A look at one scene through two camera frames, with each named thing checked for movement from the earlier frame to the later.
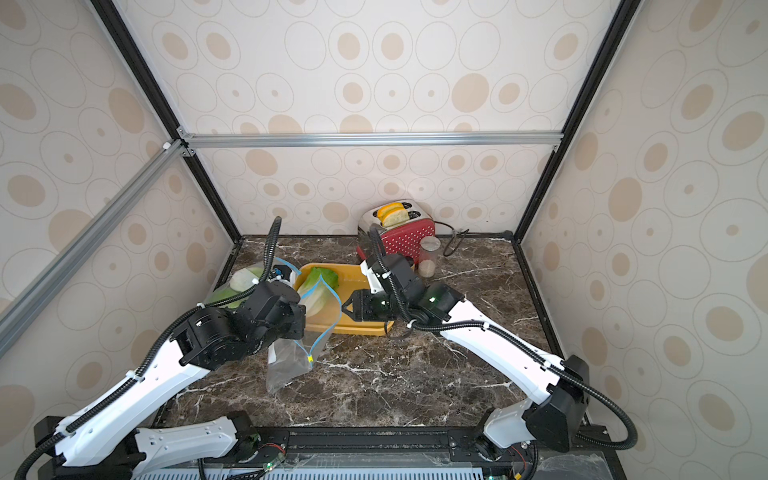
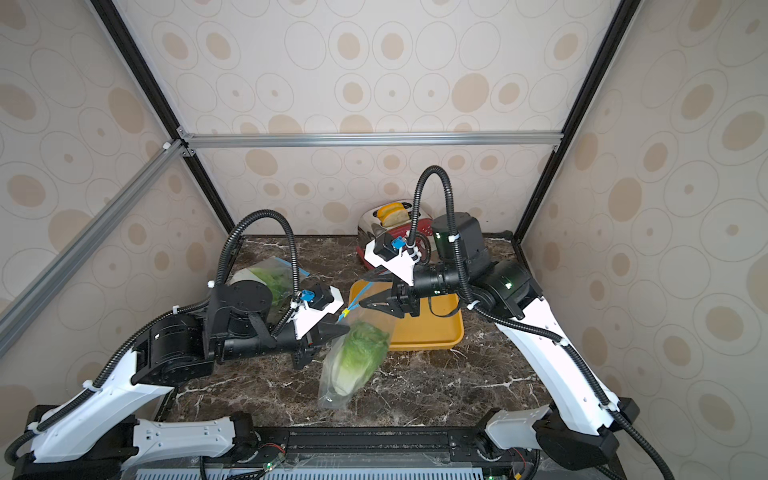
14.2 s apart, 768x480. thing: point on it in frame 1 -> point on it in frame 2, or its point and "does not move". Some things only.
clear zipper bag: x=289 y=358 -> x=353 y=359
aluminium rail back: x=376 y=139 does not move
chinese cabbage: x=314 y=291 -> x=362 y=351
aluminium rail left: x=166 y=157 does not move
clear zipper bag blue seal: x=244 y=277 does not move
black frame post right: x=623 y=18 does not move
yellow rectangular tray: x=351 y=280 -> x=439 y=326
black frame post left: x=122 y=34 does not move
